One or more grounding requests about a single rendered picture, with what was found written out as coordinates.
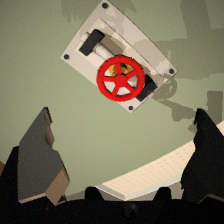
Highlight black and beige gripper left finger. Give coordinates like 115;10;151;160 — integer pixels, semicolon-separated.
0;107;70;224

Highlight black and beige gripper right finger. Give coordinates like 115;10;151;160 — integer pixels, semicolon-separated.
180;108;224;224

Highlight beige mounting plate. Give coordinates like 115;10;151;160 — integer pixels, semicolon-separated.
60;0;177;113

